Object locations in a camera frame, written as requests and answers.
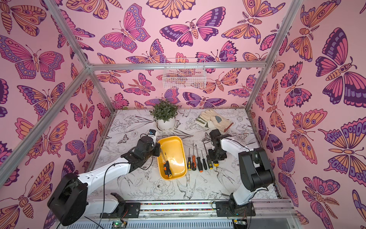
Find beige work glove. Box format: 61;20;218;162
199;110;233;133

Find white plant pot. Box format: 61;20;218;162
157;117;176;129

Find orange handled screwdriver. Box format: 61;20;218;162
195;145;203;173

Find green potted plant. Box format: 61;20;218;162
150;100;178;122

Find white wire basket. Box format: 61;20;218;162
161;58;207;90

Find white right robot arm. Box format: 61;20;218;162
208;129;275;216

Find large black yellow screwdriver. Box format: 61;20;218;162
203;142;213;169

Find yellow plastic storage tray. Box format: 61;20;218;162
157;136;188;181

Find white pot saucer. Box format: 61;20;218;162
156;126;175;133

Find white green work glove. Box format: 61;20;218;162
195;114;226;133

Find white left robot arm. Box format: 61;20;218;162
47;134;160;226

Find aluminium frame bars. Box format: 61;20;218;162
1;1;303;185

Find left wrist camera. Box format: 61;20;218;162
148;129;156;141

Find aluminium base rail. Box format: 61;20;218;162
69;199;302;229

